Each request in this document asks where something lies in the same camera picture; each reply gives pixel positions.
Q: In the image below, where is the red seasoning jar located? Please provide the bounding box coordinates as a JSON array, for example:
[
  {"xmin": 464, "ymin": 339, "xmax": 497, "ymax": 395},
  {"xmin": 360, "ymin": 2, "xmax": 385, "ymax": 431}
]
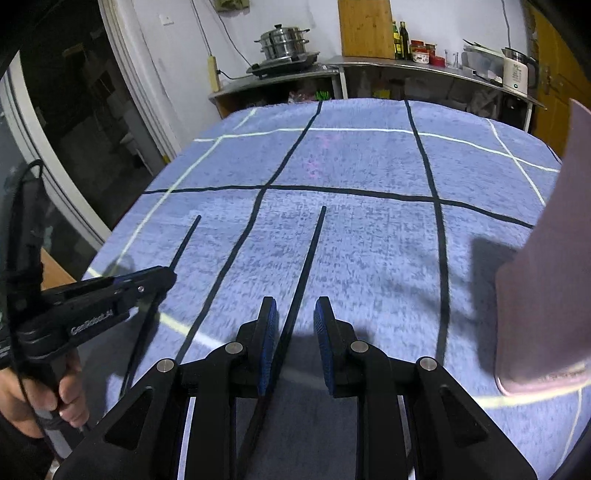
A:
[{"xmin": 411, "ymin": 46, "xmax": 430, "ymax": 65}]

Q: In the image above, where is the white electric kettle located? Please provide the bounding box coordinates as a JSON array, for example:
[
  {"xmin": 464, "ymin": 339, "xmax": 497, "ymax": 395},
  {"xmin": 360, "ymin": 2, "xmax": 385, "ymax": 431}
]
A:
[{"xmin": 502, "ymin": 47, "xmax": 539, "ymax": 96}]

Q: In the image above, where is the wooden cutting board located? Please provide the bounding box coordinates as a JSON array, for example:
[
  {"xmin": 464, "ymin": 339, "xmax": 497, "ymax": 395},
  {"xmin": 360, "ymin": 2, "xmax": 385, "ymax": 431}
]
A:
[{"xmin": 338, "ymin": 0, "xmax": 394, "ymax": 59}]

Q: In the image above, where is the black chopstick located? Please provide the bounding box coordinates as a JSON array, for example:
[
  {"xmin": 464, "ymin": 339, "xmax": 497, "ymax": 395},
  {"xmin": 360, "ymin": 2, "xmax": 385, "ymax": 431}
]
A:
[{"xmin": 236, "ymin": 206, "xmax": 327, "ymax": 479}]

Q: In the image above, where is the steel kitchen counter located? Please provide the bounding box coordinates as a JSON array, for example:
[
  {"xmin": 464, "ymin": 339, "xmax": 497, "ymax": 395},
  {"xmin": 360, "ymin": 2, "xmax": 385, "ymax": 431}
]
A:
[{"xmin": 327, "ymin": 56, "xmax": 546, "ymax": 132}]

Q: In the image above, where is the blue checked tablecloth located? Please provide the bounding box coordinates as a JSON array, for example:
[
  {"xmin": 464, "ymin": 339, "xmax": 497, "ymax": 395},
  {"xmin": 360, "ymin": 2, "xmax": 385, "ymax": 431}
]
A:
[{"xmin": 87, "ymin": 99, "xmax": 590, "ymax": 479}]

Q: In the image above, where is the yellow wooden door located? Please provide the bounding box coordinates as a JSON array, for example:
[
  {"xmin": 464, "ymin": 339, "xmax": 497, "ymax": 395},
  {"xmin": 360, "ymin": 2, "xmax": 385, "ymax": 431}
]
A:
[{"xmin": 526, "ymin": 1, "xmax": 590, "ymax": 157}]

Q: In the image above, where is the green hanging cloth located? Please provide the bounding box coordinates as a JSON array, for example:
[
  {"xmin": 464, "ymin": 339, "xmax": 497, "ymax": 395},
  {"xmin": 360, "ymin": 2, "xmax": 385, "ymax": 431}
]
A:
[{"xmin": 213, "ymin": 0, "xmax": 249, "ymax": 12}]

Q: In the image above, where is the white power strip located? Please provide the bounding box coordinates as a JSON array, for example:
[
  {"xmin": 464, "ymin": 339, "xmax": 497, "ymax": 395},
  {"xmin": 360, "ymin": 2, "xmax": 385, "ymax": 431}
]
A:
[{"xmin": 207, "ymin": 55, "xmax": 221, "ymax": 93}]

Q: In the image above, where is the induction cooker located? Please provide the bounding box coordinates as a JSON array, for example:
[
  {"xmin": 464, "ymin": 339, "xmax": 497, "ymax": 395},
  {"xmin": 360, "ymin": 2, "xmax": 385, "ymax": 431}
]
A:
[{"xmin": 246, "ymin": 52, "xmax": 318, "ymax": 78}]

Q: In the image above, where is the left hand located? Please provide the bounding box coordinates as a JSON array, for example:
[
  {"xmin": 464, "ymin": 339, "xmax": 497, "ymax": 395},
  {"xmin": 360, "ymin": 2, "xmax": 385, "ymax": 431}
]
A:
[{"xmin": 1, "ymin": 350, "xmax": 89, "ymax": 438}]

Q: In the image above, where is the steel steamer pot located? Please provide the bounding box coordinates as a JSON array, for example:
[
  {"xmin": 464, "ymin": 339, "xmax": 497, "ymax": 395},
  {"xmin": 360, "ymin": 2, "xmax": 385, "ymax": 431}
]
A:
[{"xmin": 256, "ymin": 24, "xmax": 308, "ymax": 60}]

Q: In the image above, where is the dark oil bottle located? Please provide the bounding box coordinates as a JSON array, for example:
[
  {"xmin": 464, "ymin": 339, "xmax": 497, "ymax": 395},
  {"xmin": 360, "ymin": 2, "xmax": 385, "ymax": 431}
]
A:
[{"xmin": 400, "ymin": 21, "xmax": 412, "ymax": 60}]

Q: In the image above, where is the low steel shelf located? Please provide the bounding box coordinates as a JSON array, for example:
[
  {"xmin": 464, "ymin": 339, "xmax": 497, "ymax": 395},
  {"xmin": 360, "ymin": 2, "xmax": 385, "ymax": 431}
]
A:
[{"xmin": 208, "ymin": 64, "xmax": 344, "ymax": 118}]

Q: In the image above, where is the pink utensil holder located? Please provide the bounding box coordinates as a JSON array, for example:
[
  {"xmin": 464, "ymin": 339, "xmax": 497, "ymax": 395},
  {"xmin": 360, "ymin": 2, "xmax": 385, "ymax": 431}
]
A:
[{"xmin": 495, "ymin": 101, "xmax": 590, "ymax": 396}]

